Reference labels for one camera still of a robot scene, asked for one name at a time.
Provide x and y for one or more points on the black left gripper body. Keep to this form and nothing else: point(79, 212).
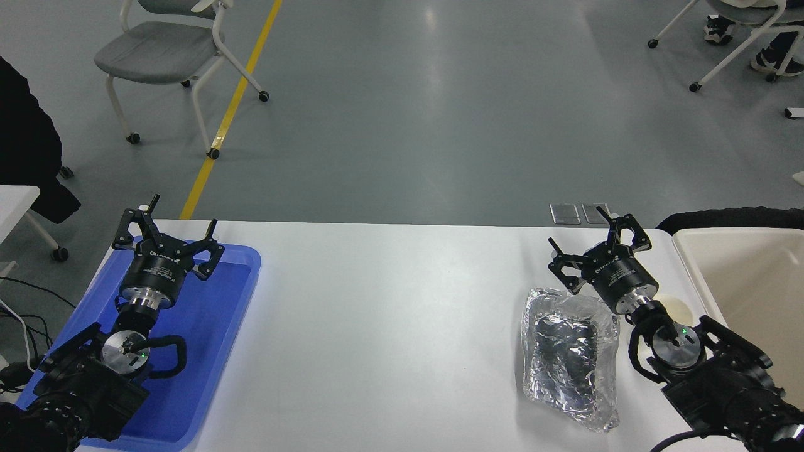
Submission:
point(157, 270)

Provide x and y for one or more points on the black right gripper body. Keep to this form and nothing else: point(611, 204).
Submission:
point(619, 270)

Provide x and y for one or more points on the white paper cup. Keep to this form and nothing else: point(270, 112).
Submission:
point(681, 309)

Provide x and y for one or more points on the metal floor socket plate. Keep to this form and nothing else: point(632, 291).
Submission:
point(593, 213)
point(565, 213)

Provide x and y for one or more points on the blue plastic tray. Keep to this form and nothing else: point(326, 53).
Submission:
point(207, 326)

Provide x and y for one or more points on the black chair caster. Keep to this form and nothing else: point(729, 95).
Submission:
point(66, 172)

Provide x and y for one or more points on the silver foil tray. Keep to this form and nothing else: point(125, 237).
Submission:
point(565, 351)

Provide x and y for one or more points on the large pale bin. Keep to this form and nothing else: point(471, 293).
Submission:
point(741, 270)

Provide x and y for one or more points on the person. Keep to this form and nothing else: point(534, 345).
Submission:
point(719, 28)
point(25, 144)

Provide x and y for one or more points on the white object at floor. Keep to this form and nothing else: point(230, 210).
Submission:
point(799, 179)

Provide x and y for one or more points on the small white floor object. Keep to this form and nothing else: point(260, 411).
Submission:
point(794, 113)

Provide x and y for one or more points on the grey seat white-frame chair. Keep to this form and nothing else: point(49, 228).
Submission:
point(157, 50)

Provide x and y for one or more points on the white-frame wheeled chair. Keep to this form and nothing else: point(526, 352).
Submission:
point(747, 12)

